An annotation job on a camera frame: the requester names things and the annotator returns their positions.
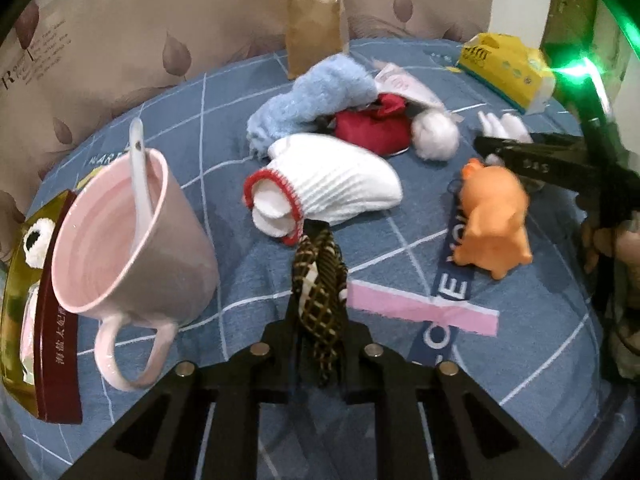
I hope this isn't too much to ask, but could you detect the orange plush toy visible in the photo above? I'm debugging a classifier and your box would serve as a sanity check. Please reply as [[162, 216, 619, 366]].
[[452, 158, 533, 280]]

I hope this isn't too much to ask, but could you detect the black gold mesh pouch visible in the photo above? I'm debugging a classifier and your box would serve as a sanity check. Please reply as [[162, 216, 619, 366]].
[[290, 220, 348, 388]]

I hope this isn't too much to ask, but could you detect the floral white sachet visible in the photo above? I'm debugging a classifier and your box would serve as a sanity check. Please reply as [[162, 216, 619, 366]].
[[373, 60, 463, 124]]

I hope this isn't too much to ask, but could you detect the pink white wipes pack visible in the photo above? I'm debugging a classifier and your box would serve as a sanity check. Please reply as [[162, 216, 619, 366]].
[[20, 282, 40, 386]]

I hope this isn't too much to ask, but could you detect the white fluffy sock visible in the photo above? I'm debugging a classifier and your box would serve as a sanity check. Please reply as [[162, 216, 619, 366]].
[[23, 217, 55, 269]]

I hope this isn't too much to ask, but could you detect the person's hand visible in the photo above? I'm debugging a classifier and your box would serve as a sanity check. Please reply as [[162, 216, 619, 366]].
[[580, 212, 639, 382]]

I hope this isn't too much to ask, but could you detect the yellow tissue pack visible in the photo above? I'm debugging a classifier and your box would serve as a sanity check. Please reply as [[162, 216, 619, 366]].
[[458, 32, 555, 115]]

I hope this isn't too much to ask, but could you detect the gold red tin box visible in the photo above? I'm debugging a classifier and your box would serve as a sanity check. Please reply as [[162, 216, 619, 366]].
[[1, 190, 82, 425]]

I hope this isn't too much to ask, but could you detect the pink ceramic mug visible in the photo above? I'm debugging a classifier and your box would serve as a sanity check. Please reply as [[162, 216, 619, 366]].
[[51, 150, 219, 391]]

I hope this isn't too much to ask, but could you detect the red sleep mask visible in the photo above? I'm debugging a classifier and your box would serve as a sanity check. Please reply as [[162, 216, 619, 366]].
[[334, 93, 411, 157]]

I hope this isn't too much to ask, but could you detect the blue checked tablecloth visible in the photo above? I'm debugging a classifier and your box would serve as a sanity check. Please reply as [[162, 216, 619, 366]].
[[0, 34, 637, 480]]

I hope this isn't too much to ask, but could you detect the white spoon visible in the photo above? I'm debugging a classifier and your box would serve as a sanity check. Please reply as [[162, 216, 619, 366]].
[[129, 117, 153, 254]]

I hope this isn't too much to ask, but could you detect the light blue fluffy sock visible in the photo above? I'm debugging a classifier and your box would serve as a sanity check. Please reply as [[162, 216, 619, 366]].
[[246, 53, 378, 158]]

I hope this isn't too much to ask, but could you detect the white knit glove red cuff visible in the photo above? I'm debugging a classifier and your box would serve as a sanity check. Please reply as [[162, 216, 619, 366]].
[[243, 133, 404, 245]]

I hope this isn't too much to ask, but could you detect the kraft paper snack bag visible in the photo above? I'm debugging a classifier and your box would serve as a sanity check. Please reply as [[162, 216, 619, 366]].
[[285, 0, 348, 79]]

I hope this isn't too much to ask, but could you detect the beige leaf print curtain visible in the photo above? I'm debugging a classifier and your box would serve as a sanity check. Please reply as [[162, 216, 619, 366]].
[[1, 0, 492, 260]]

